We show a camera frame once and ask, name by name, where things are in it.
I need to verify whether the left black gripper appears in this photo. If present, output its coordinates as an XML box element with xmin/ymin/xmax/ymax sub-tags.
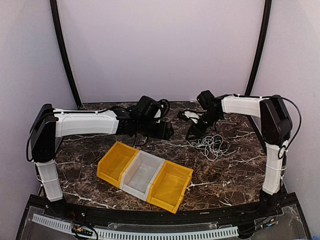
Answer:
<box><xmin>137</xmin><ymin>119</ymin><xmax>174</xmax><ymax>140</ymax></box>

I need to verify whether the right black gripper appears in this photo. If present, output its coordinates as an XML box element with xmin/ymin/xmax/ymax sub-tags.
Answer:
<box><xmin>185</xmin><ymin>110</ymin><xmax>223</xmax><ymax>140</ymax></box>

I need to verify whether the white cable tangle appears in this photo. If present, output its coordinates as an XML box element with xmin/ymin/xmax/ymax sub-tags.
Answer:
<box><xmin>187</xmin><ymin>134</ymin><xmax>237</xmax><ymax>162</ymax></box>

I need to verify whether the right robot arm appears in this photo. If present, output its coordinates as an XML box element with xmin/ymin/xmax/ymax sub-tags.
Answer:
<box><xmin>178</xmin><ymin>90</ymin><xmax>295</xmax><ymax>217</ymax></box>

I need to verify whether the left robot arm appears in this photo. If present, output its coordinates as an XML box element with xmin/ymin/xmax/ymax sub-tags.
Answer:
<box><xmin>25</xmin><ymin>95</ymin><xmax>174</xmax><ymax>218</ymax></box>

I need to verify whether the white translucent plastic bin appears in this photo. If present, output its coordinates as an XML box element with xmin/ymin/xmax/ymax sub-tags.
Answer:
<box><xmin>119</xmin><ymin>150</ymin><xmax>166</xmax><ymax>202</ymax></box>

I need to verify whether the right yellow plastic bin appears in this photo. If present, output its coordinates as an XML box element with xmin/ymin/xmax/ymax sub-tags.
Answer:
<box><xmin>146</xmin><ymin>160</ymin><xmax>194</xmax><ymax>214</ymax></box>

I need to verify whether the yellow plastic bin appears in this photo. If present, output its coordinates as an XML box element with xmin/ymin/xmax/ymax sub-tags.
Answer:
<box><xmin>146</xmin><ymin>160</ymin><xmax>194</xmax><ymax>214</ymax></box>
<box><xmin>96</xmin><ymin>141</ymin><xmax>139</xmax><ymax>189</ymax></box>

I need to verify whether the left yellow plastic bin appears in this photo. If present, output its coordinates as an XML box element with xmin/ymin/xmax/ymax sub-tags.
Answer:
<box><xmin>96</xmin><ymin>141</ymin><xmax>139</xmax><ymax>189</ymax></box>

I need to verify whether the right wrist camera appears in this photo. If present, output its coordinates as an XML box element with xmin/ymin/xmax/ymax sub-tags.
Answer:
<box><xmin>177</xmin><ymin>110</ymin><xmax>201</xmax><ymax>123</ymax></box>

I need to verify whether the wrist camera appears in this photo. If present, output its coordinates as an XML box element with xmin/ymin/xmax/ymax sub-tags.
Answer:
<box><xmin>151</xmin><ymin>98</ymin><xmax>171</xmax><ymax>123</ymax></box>
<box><xmin>177</xmin><ymin>110</ymin><xmax>201</xmax><ymax>123</ymax></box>

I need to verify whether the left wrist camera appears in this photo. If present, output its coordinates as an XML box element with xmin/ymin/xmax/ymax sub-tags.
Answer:
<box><xmin>151</xmin><ymin>98</ymin><xmax>171</xmax><ymax>123</ymax></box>

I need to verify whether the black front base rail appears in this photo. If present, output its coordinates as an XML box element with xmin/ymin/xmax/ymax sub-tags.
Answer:
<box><xmin>16</xmin><ymin>193</ymin><xmax>312</xmax><ymax>240</ymax></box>

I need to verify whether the white slotted cable duct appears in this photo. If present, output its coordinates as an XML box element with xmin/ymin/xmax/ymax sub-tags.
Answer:
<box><xmin>32</xmin><ymin>213</ymin><xmax>239</xmax><ymax>240</ymax></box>

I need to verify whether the right black frame post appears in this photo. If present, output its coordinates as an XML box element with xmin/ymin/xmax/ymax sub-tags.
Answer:
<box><xmin>245</xmin><ymin>0</ymin><xmax>272</xmax><ymax>95</ymax></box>

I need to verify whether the black frame post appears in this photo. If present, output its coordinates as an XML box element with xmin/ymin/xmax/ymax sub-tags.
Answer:
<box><xmin>49</xmin><ymin>0</ymin><xmax>82</xmax><ymax>108</ymax></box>
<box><xmin>245</xmin><ymin>0</ymin><xmax>272</xmax><ymax>95</ymax></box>

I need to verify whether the left black frame post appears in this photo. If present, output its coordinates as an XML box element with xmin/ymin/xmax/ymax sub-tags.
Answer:
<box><xmin>49</xmin><ymin>0</ymin><xmax>82</xmax><ymax>108</ymax></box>

